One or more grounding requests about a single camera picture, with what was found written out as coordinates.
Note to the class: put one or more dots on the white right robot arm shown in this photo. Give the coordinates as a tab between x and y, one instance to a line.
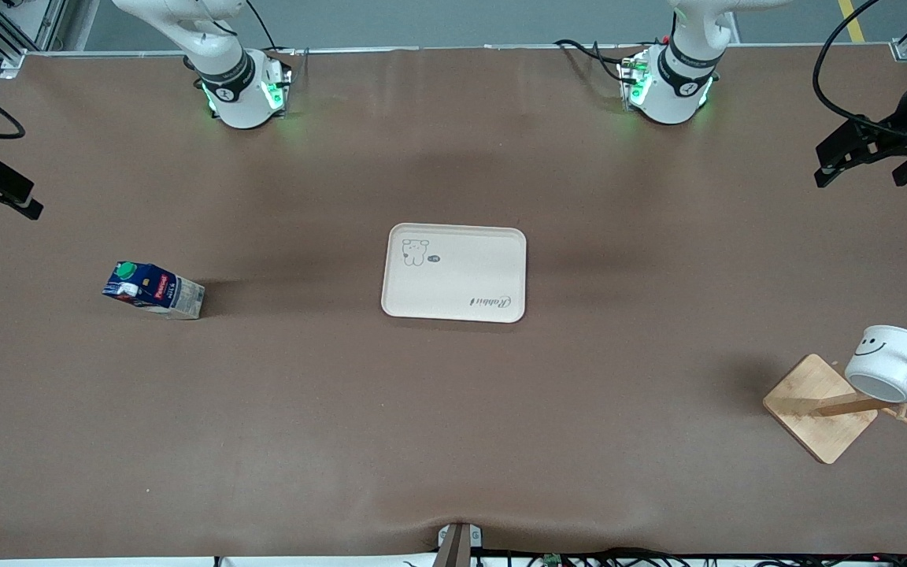
239	106

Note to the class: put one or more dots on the cream rabbit print tray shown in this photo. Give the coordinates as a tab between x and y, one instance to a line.
461	279

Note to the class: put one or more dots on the blue milk carton green cap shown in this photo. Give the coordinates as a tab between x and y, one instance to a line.
162	291

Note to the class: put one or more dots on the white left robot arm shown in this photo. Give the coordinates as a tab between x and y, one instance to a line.
670	98

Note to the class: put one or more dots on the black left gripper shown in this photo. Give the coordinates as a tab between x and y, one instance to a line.
903	125

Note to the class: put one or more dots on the wooden mug tree stand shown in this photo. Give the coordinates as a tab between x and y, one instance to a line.
820	409

